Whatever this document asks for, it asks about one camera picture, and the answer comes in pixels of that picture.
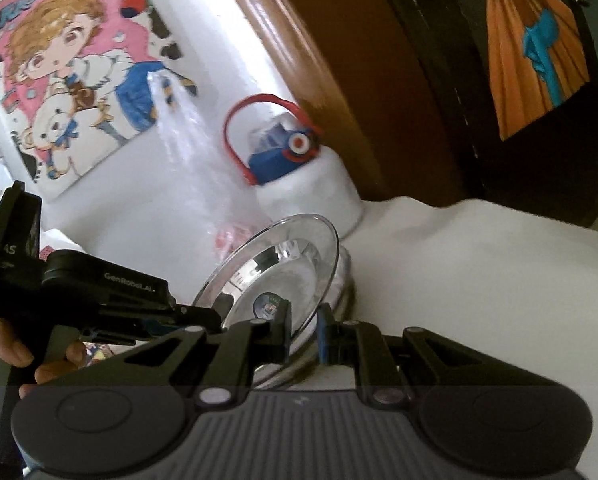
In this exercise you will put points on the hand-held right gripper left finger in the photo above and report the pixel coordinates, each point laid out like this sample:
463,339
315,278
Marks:
271,341

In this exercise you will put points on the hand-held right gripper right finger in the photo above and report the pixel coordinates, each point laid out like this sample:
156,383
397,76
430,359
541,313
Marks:
323,340

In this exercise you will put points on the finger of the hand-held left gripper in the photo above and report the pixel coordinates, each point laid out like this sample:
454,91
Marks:
199,317

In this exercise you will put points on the deep steel plate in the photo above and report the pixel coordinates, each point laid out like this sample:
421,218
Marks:
347,285

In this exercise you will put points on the shiny steel bowl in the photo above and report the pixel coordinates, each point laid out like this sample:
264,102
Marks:
289,270

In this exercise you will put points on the person's left hand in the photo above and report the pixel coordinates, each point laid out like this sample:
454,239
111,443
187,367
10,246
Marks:
6,342

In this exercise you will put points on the pile of red snacks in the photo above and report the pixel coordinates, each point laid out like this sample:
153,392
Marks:
229,241

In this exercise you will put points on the white bottle with blue lid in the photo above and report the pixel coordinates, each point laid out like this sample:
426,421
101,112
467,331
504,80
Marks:
309,195

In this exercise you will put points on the white printed tablecloth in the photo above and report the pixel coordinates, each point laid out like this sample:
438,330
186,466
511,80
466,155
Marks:
454,270

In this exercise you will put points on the clear plastic bag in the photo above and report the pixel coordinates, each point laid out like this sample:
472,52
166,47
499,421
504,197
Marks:
189,160

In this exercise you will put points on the orange dress painting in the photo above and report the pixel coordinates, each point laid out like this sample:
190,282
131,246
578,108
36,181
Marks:
529,60

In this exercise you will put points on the cartoon girl wall poster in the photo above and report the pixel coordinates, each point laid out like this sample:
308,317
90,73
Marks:
79,60

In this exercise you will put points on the brown wooden door frame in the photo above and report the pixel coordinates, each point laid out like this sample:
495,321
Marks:
329,35

